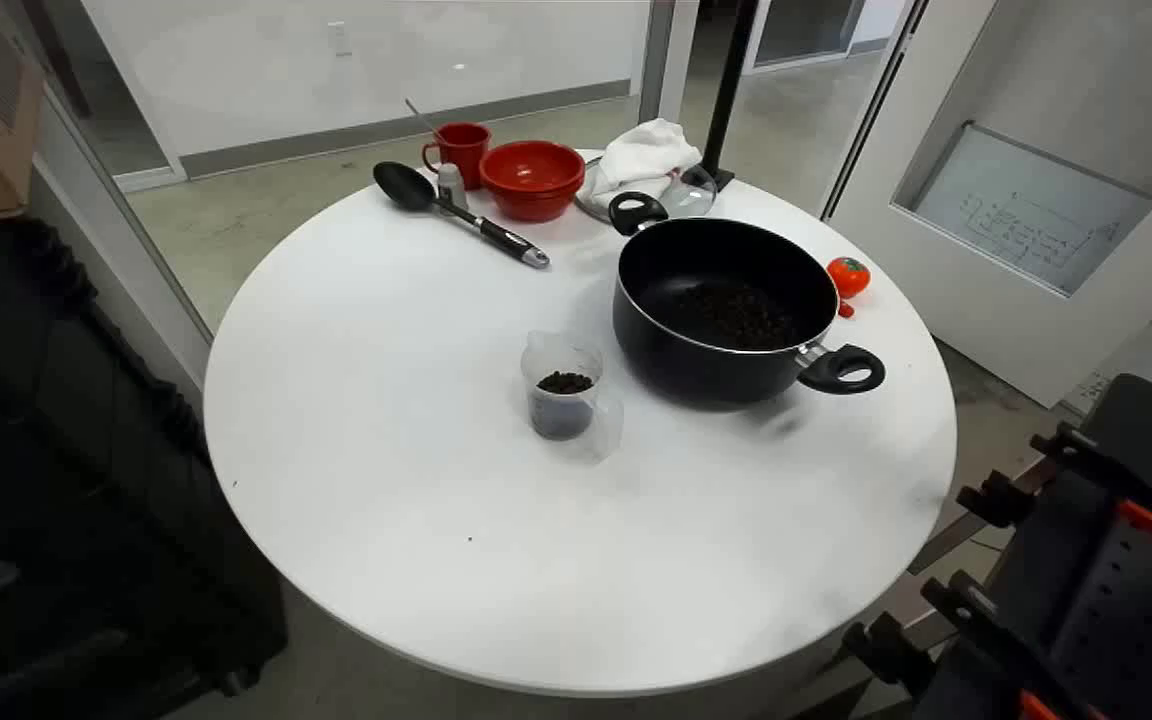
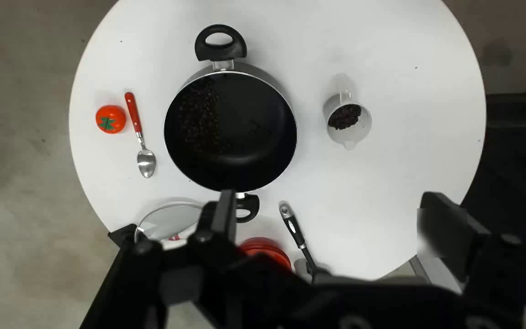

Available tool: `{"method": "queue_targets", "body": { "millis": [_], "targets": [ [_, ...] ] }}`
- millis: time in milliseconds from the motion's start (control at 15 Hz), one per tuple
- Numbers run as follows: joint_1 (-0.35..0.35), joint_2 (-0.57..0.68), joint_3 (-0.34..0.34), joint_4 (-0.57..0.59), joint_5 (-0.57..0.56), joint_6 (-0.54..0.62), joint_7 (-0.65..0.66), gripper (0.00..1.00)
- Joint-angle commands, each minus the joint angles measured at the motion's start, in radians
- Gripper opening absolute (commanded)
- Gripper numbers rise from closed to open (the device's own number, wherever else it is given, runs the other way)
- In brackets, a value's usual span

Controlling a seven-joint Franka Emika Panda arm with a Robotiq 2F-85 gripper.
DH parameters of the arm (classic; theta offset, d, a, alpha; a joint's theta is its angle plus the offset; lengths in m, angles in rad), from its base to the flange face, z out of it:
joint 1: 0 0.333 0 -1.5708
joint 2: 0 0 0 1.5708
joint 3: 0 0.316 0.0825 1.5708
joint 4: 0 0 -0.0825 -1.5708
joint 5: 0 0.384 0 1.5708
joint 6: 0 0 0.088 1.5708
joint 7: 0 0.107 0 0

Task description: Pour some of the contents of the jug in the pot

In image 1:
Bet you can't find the clear plastic jug with contents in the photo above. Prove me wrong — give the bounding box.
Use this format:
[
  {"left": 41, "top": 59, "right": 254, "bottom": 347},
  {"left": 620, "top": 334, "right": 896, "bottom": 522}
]
[{"left": 522, "top": 334, "right": 604, "bottom": 439}]

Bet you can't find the black cooking pot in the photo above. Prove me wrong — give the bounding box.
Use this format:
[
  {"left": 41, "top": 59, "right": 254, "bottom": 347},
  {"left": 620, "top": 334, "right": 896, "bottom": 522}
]
[{"left": 609, "top": 191, "right": 887, "bottom": 414}]

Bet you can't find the glass pot lid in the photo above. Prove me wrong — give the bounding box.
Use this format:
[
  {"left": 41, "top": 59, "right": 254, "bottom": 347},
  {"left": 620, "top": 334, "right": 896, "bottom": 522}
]
[{"left": 659, "top": 170, "right": 722, "bottom": 222}]

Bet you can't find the round white table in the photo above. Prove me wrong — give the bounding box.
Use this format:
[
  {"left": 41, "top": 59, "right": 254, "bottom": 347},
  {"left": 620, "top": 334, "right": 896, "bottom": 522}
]
[{"left": 203, "top": 187, "right": 958, "bottom": 699}]

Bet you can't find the red bowl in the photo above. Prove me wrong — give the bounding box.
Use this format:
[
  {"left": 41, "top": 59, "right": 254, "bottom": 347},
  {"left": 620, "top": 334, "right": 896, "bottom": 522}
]
[{"left": 480, "top": 139, "right": 584, "bottom": 225}]

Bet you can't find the white cloth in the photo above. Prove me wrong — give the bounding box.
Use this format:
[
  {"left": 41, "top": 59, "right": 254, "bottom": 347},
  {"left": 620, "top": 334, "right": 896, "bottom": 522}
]
[{"left": 579, "top": 118, "right": 702, "bottom": 203}]

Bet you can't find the red mug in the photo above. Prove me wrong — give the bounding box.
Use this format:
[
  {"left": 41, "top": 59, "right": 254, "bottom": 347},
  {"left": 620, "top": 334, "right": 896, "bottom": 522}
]
[{"left": 422, "top": 122, "right": 492, "bottom": 191}]

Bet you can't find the black ladle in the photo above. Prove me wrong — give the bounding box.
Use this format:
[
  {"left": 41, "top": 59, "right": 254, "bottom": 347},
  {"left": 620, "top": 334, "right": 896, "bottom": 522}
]
[{"left": 374, "top": 159, "right": 547, "bottom": 273}]

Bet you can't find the orange tomato toy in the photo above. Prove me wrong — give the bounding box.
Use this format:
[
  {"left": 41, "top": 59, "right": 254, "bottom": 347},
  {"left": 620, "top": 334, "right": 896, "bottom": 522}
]
[{"left": 828, "top": 257, "right": 872, "bottom": 302}]

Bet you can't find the black orange clamp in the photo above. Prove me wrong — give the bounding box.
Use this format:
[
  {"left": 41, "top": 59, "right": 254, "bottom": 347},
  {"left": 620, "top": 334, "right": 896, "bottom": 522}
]
[
  {"left": 844, "top": 573, "right": 1109, "bottom": 720},
  {"left": 958, "top": 426, "right": 1152, "bottom": 538}
]

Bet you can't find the whiteboard panel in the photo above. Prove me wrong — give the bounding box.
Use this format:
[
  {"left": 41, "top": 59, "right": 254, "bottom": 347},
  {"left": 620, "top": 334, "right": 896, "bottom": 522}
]
[{"left": 913, "top": 126, "right": 1152, "bottom": 296}]

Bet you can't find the black camera stand pole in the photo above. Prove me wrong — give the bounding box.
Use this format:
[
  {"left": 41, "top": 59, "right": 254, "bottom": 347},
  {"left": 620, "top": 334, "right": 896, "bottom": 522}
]
[{"left": 702, "top": 0, "right": 760, "bottom": 191}]

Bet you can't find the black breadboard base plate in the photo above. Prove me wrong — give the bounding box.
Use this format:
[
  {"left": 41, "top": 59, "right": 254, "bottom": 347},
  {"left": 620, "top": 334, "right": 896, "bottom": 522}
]
[{"left": 913, "top": 376, "right": 1152, "bottom": 720}]

